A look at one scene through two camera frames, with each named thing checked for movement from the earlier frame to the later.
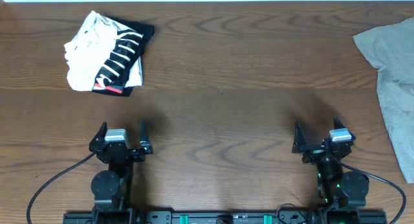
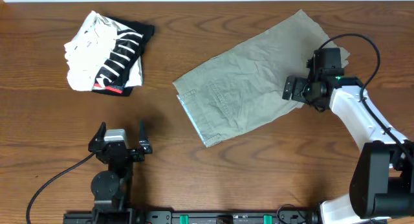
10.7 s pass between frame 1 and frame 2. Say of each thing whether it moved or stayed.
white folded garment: stayed
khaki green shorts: moved
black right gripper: moved
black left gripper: stayed
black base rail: stayed
